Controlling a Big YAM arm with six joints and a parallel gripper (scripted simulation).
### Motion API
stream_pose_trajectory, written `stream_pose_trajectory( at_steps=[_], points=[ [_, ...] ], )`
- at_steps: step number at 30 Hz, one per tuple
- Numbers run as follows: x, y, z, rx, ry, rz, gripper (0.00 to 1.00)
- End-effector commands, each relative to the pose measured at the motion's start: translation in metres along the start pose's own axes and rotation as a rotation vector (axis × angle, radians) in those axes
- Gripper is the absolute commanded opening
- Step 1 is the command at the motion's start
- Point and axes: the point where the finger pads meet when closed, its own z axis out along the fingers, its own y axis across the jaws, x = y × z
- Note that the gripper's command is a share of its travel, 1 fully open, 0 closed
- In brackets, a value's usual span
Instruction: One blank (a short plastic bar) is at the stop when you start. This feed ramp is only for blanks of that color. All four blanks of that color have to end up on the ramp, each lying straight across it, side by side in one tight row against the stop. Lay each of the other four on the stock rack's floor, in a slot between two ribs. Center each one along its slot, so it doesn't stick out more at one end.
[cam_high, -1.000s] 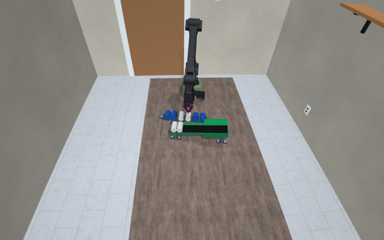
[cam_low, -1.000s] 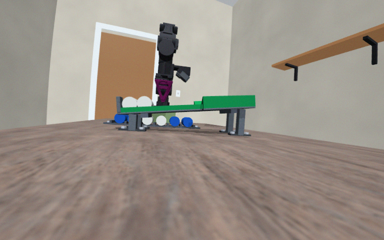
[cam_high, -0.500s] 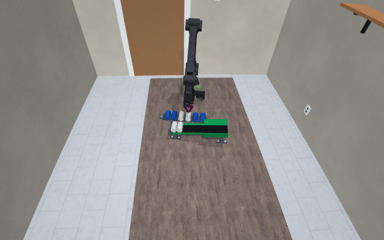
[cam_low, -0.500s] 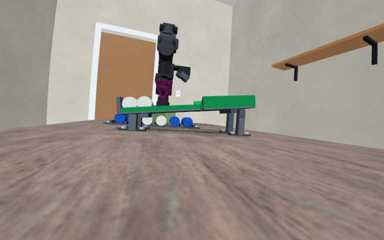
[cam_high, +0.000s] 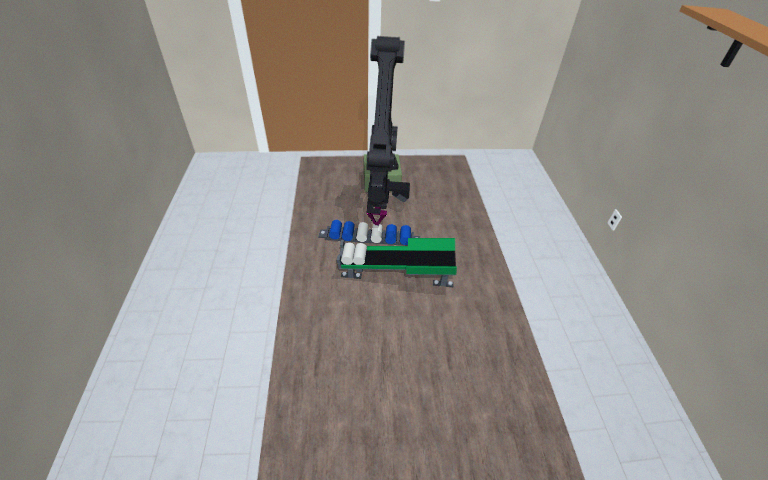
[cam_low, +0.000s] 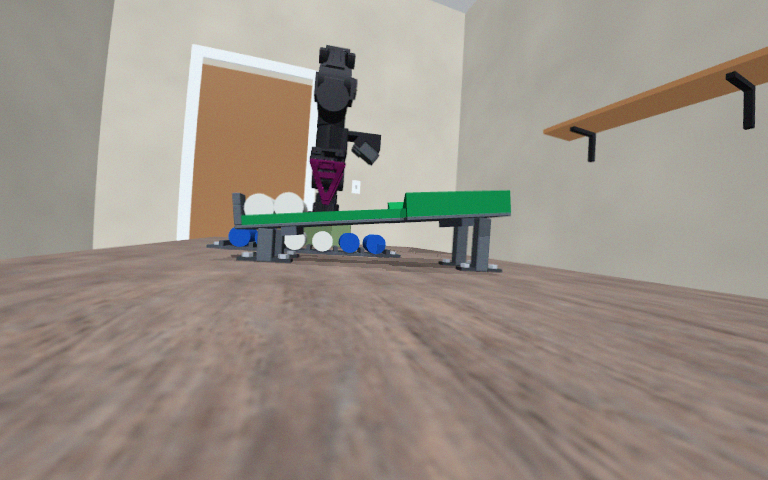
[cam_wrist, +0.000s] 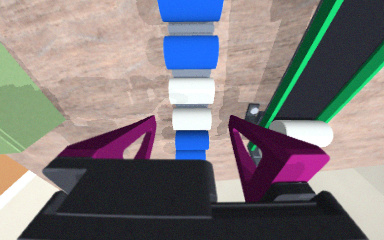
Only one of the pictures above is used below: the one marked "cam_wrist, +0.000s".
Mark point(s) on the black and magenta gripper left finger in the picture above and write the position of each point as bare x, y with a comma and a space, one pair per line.
112, 144

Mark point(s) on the blue cylinder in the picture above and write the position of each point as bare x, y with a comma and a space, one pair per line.
191, 154
192, 140
190, 10
191, 52

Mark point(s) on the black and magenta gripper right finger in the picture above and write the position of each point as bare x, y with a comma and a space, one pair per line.
284, 158

